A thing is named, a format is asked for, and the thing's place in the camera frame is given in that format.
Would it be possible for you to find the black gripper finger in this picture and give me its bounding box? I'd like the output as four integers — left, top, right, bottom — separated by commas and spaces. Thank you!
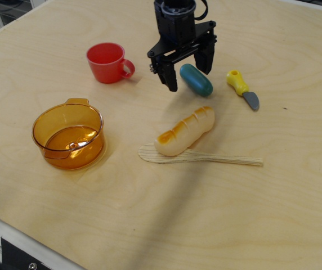
158, 63, 177, 92
194, 42, 215, 75

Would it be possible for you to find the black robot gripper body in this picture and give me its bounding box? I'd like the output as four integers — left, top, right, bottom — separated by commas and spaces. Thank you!
147, 1, 217, 74

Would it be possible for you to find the red plastic cup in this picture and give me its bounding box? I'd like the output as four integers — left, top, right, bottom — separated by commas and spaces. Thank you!
86, 42, 136, 84

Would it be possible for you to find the toy bread loaf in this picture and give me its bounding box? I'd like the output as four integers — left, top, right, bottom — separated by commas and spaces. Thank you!
154, 106, 215, 156

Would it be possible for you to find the wooden spatula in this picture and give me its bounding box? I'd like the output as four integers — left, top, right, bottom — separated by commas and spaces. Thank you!
138, 143, 263, 167

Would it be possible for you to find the orange transparent plastic pot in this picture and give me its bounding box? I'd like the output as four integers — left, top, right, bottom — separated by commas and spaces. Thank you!
32, 98, 106, 170

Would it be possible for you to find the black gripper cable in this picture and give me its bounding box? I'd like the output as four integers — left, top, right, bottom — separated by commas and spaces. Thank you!
194, 0, 208, 21

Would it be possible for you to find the yellow handled toy knife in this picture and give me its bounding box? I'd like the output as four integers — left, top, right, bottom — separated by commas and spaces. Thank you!
226, 70, 260, 111

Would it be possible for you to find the aluminium table frame rail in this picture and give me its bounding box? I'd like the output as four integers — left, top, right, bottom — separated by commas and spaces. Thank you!
0, 220, 83, 269

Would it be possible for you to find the black corner bracket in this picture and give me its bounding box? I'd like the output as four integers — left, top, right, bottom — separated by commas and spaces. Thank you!
1, 238, 50, 270

